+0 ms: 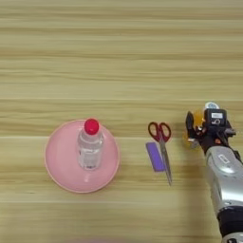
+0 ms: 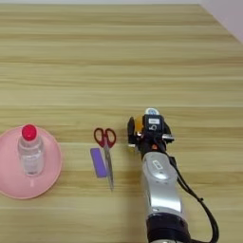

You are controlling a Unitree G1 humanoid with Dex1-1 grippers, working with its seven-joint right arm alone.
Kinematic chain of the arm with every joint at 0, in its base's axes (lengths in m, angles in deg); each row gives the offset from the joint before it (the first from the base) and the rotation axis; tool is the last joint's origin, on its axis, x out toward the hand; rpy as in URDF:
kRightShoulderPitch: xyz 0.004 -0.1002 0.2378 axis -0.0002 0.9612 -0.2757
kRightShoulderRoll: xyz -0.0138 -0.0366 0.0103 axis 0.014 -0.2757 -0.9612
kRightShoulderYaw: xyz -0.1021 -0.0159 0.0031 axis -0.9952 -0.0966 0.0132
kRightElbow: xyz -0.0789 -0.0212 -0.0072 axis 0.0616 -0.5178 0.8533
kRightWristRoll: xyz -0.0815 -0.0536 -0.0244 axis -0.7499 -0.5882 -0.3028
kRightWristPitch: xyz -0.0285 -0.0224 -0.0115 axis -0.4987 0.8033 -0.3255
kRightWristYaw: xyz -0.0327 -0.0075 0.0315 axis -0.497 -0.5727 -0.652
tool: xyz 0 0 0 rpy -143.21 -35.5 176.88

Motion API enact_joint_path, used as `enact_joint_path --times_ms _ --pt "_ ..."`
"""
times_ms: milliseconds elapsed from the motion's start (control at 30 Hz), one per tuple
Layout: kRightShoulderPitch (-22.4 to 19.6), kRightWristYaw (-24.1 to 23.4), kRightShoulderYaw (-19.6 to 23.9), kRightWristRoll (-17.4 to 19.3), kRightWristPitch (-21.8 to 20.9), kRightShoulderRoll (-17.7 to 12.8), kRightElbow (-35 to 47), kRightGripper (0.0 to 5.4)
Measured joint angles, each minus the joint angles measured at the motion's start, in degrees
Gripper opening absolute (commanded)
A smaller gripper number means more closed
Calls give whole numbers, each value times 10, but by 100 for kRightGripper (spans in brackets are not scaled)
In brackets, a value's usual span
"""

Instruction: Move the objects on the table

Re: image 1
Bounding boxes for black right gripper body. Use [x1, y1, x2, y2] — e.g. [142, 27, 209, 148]
[196, 125, 232, 155]

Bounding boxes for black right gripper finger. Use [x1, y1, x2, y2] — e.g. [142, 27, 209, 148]
[224, 121, 237, 139]
[185, 110, 200, 140]

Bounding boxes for pink round plate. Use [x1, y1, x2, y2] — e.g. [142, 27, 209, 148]
[44, 119, 122, 195]

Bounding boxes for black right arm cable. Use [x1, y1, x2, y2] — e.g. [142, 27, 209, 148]
[232, 149, 243, 166]

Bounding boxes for clear water bottle red cap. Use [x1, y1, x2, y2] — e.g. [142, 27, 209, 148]
[77, 118, 105, 172]

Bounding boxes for red handled scissors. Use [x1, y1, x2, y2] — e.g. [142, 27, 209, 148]
[147, 121, 174, 187]

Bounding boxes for purple rectangular block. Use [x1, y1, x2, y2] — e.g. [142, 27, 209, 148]
[145, 141, 167, 174]

